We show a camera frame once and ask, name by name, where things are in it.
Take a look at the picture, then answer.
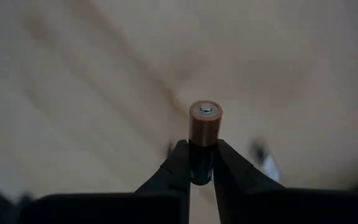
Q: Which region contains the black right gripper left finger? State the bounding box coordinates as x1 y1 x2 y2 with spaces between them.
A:
17 139 191 224

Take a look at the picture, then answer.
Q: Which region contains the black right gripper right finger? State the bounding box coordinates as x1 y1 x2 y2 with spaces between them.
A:
212 139 358 224

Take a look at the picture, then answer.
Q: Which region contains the copper-top black battery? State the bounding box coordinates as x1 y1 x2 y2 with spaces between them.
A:
188 100 224 187

